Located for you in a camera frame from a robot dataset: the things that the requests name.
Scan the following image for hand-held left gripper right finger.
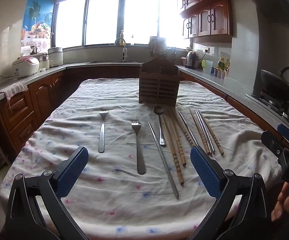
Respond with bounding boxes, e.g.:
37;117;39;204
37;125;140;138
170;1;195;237
190;145;268;240

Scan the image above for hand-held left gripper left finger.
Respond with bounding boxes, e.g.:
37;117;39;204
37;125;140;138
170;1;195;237
5;146;89;240

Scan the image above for chopsticks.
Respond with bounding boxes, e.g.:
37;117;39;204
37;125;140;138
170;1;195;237
197;109;216;153

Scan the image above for wooden utensil holder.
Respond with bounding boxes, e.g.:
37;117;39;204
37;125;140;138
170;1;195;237
139;55;180;105

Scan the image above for person's right hand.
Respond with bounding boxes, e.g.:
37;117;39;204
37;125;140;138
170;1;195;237
271;182;289;222

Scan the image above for gas stove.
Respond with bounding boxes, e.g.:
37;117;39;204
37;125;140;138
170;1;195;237
246;90;289;119

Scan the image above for small steel fork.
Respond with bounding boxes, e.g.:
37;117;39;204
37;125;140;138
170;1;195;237
98;110;109;153

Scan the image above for long steel chopstick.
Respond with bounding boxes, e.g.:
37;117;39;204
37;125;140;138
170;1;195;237
148;122;179;200

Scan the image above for dark patterned metal chopstick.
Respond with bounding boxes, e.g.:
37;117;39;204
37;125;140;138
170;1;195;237
178;111;198;148

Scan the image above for black wok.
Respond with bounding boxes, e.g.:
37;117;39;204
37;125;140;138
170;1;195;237
260;66;289;102

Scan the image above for grey kitchen countertop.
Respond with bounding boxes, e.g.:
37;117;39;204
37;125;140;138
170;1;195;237
0;61;289;140

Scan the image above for large steel fork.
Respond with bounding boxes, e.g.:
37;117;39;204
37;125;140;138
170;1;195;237
131;121;146;175

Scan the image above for white floral tablecloth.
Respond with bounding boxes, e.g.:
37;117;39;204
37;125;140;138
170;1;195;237
0;78;282;240

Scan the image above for steel spoon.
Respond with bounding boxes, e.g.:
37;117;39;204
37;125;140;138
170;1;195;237
153;107;166;147

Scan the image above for wooden lower cabinets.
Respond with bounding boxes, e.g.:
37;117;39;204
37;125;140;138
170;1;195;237
0;65;289;160

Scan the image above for wooden cabinets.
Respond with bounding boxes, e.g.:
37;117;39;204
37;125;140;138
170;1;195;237
0;65;289;160
172;0;246;44

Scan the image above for green white pitcher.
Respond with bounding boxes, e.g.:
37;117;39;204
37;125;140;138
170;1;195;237
201;59;214;73

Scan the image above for pink hanging dish cloth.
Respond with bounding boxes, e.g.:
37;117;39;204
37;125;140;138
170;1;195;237
1;81;29;110

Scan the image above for pink white rice cooker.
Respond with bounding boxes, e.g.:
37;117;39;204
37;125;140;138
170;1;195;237
12;57;40;78

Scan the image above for steel electric kettle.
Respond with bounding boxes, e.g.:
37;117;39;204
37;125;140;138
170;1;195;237
184;51;198;69

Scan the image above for white electric cooking pot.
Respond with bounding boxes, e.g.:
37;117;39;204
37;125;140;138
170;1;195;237
48;47;64;67

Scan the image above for kitchen tool holder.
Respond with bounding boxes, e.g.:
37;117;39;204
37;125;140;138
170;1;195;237
163;47;177;60

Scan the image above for chrome kitchen faucet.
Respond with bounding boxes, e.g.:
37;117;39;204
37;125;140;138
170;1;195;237
115;37;128;62

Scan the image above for wooden upper cabinets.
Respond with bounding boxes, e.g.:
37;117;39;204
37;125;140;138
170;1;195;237
172;0;246;44

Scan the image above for metal dish rack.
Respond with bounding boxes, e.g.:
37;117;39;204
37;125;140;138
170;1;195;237
149;36;166;57

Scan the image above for kitchen window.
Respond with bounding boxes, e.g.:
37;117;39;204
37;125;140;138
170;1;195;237
56;0;182;49

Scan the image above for tropical fruit wall poster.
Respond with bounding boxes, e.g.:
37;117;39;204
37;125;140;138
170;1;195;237
22;0;55;47

